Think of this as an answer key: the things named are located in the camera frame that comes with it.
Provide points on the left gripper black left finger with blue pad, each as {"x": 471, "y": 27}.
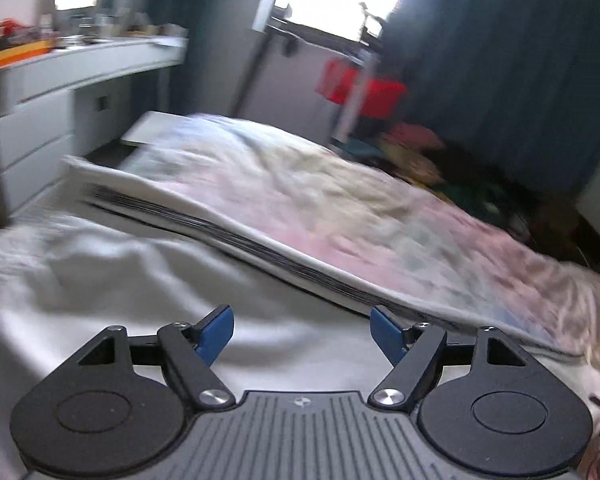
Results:
{"x": 121, "y": 403}

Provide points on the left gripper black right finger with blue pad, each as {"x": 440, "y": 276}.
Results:
{"x": 477, "y": 406}

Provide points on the white hooded sweatshirt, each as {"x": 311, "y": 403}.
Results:
{"x": 64, "y": 279}

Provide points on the pile of assorted clothes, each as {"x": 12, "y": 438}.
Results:
{"x": 547, "y": 223}

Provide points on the pastel pink quilted blanket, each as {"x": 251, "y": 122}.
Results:
{"x": 353, "y": 232}

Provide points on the white desk with drawers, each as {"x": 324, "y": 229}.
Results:
{"x": 38, "y": 107}

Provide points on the dark teal curtain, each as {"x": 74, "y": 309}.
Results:
{"x": 516, "y": 83}

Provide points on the red cloth on stand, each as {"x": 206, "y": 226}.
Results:
{"x": 380, "y": 97}

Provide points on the orange tray with items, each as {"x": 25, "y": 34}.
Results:
{"x": 19, "y": 42}

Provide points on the bottles on desk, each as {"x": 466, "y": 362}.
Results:
{"x": 78, "y": 29}

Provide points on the silver tripod stand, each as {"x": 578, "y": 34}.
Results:
{"x": 369, "y": 55}

